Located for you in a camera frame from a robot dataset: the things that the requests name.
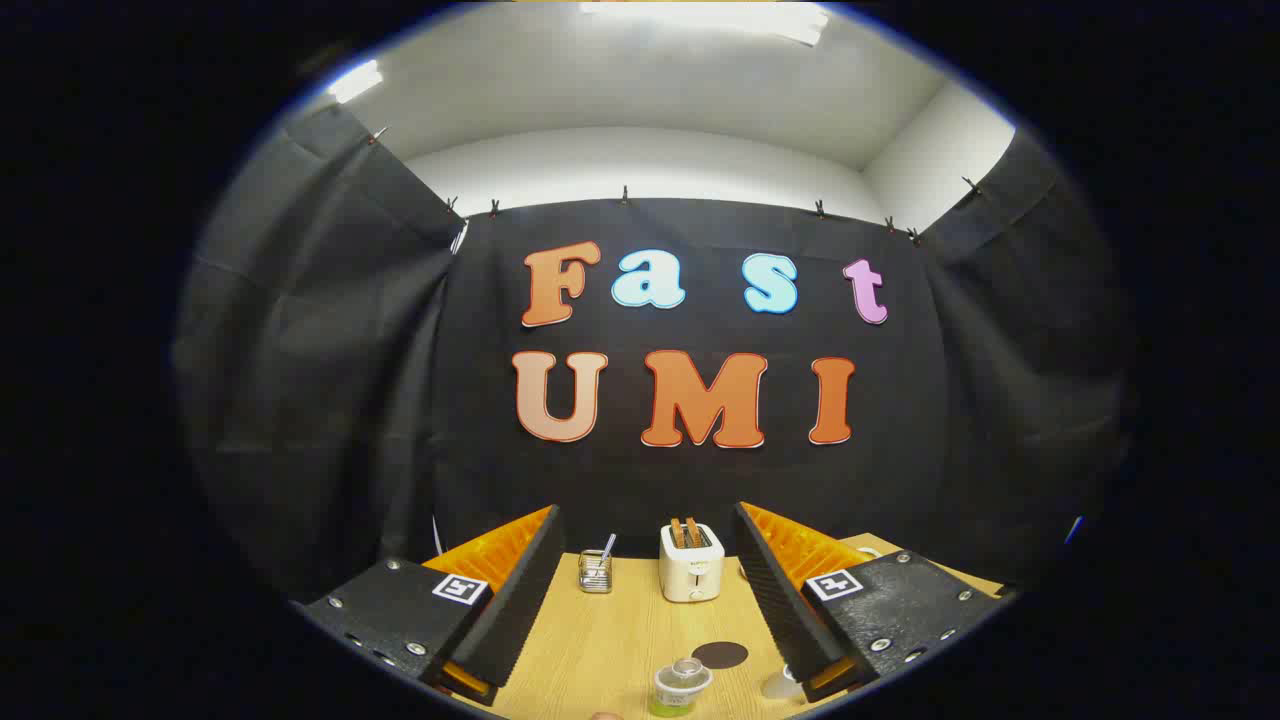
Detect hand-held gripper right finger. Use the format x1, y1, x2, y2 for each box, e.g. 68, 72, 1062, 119
733, 500, 1013, 704

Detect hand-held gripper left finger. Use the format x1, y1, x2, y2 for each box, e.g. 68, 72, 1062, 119
295, 503, 566, 708

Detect clear juice bottle white label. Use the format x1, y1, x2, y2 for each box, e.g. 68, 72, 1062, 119
652, 657, 714, 718

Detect white toaster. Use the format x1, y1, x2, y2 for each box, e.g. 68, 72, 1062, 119
659, 522, 726, 603

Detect wooden table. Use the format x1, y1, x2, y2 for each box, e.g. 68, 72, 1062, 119
420, 533, 1006, 720

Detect black backdrop cloth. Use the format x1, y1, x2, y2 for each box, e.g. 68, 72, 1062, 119
172, 100, 1136, 606

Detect row of black cloth clips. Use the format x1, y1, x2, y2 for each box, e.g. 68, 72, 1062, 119
365, 125, 986, 246

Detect small ceiling light panel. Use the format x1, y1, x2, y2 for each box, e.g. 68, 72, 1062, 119
328, 60, 384, 104

